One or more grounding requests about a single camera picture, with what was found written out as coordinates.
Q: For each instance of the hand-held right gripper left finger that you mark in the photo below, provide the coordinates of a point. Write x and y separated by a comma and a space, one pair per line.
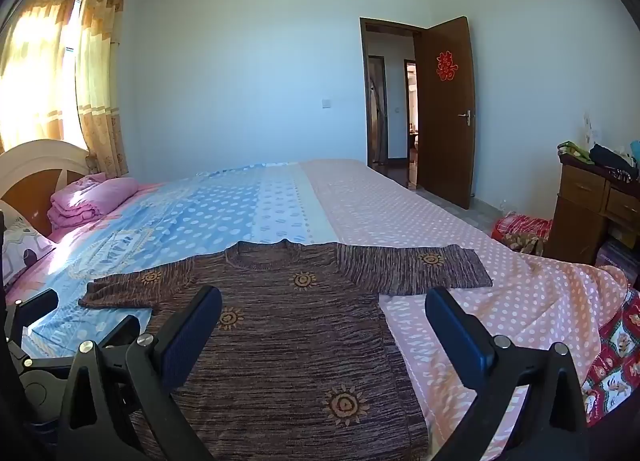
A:
192, 336

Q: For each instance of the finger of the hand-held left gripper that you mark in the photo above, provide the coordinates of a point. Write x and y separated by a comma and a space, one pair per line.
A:
122, 330
35, 308

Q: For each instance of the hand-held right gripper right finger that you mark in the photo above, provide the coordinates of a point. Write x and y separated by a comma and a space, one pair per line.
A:
452, 336

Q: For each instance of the brown knitted sweater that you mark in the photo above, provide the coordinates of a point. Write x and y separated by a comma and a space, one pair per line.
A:
300, 341

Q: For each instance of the patterned pillow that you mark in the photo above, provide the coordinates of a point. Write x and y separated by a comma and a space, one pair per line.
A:
25, 251

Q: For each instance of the brown patterned cloth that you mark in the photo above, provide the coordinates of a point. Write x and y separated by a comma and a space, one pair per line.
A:
522, 242

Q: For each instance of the blue pink dotted bed sheet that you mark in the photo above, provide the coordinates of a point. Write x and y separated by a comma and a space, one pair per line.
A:
425, 221

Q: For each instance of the pink folded quilt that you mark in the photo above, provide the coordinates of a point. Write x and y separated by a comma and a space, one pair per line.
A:
95, 196

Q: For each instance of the red checked cloth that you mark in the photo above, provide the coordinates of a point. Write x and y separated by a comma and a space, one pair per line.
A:
520, 223

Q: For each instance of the wooden headboard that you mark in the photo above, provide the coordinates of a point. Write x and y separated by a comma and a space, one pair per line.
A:
35, 176

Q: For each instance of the red printed blanket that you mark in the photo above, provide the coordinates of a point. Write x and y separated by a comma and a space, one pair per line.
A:
617, 356

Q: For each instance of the wooden dresser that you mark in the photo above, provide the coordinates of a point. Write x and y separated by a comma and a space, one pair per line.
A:
575, 211

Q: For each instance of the dark storage box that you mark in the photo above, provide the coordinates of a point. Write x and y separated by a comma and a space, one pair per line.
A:
617, 258

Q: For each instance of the brown wooden door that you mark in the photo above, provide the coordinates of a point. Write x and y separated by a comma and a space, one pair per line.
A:
445, 141

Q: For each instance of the green cloth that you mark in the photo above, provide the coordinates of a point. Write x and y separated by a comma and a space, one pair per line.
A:
572, 150

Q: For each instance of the narrow yellow patterned curtain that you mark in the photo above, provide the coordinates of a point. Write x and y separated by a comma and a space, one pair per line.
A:
102, 81

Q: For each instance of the window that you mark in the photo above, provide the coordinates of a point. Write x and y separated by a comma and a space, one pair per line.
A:
72, 71

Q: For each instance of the wide yellow patterned curtain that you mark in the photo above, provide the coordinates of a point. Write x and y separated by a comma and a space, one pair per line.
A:
35, 66

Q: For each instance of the teal container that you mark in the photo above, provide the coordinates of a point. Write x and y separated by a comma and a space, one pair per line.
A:
635, 147

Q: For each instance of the red paper door decoration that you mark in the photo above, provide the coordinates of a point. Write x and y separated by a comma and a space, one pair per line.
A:
446, 66

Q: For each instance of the brown door frame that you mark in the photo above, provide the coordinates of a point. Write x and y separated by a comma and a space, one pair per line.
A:
363, 91

